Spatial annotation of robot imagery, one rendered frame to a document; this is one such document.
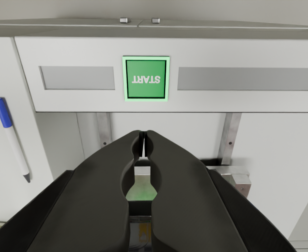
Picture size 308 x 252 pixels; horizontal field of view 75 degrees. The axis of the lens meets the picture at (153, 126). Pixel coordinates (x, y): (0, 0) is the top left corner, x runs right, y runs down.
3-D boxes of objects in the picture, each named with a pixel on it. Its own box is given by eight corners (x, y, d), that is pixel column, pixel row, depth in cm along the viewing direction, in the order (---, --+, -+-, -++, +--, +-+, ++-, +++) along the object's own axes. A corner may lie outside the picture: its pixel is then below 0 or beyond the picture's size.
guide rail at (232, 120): (206, 237, 65) (209, 247, 62) (200, 237, 65) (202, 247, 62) (241, 85, 41) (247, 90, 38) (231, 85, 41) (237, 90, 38)
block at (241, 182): (238, 199, 48) (243, 210, 45) (224, 199, 48) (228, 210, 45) (246, 174, 44) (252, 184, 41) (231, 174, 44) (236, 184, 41)
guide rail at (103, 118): (122, 238, 64) (121, 248, 61) (116, 238, 64) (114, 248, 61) (106, 85, 40) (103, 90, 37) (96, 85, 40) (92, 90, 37)
